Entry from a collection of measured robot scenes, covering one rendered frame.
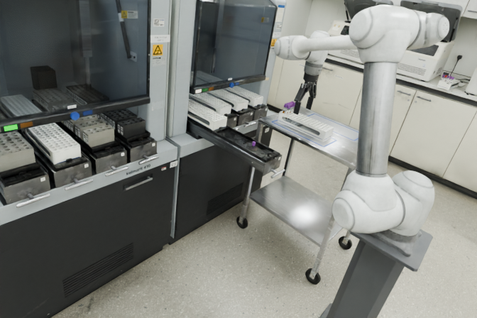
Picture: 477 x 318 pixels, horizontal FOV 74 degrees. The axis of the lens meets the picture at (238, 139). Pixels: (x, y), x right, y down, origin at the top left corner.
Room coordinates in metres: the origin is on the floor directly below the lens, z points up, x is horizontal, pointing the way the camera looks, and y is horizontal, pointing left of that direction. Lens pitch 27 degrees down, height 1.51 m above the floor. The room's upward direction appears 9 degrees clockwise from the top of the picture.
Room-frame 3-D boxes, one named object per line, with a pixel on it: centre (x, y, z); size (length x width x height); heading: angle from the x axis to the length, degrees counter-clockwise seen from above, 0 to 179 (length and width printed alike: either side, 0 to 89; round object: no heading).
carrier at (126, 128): (1.25, 0.47, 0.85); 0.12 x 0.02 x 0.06; 143
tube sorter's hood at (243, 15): (1.90, 0.28, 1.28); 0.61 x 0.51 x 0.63; 143
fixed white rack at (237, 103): (1.88, 0.12, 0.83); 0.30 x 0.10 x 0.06; 53
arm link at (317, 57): (1.64, -0.31, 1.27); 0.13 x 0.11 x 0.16; 116
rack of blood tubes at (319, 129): (1.63, -0.35, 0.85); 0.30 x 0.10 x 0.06; 53
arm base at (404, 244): (1.03, -0.68, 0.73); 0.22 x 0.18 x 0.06; 143
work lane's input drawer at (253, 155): (1.46, 0.08, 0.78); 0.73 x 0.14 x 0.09; 53
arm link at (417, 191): (1.01, -0.66, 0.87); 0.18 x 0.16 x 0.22; 116
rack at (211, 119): (1.57, 0.22, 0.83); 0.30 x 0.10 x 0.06; 53
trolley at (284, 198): (1.66, -0.47, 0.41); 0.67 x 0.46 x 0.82; 51
